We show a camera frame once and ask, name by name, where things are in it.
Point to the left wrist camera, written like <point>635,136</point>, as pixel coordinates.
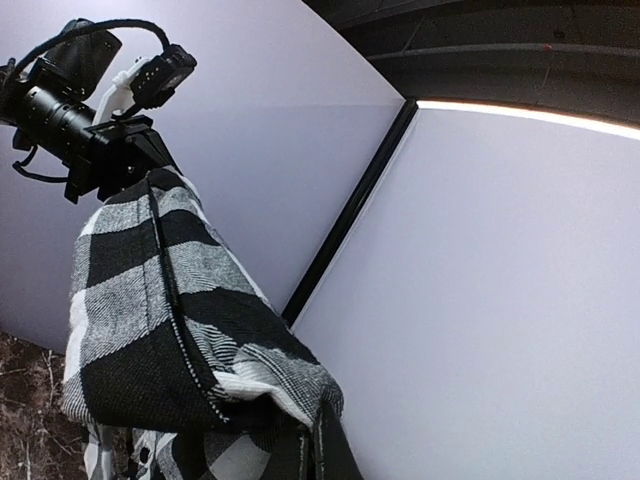
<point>148,84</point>

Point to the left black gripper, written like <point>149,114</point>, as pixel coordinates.
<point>114,156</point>

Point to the left black frame post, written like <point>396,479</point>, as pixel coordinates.
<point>350,212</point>

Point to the black white plaid shirt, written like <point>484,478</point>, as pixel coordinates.
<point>176,365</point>

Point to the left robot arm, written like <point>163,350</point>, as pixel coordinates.
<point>43,95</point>

